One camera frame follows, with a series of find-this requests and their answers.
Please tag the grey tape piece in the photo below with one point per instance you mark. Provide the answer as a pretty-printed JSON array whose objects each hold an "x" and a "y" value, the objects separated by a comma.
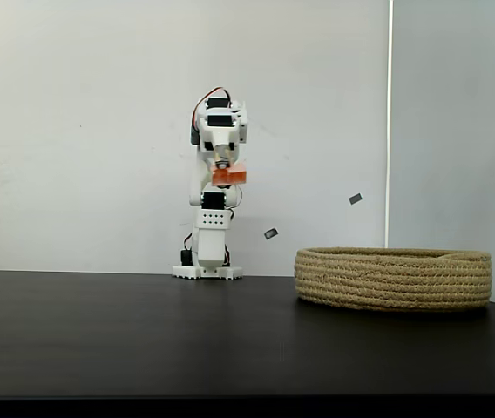
[
  {"x": 271, "y": 233},
  {"x": 355, "y": 198}
]

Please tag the pink lego block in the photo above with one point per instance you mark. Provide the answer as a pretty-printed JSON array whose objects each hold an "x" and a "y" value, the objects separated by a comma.
[{"x": 234, "y": 176}]

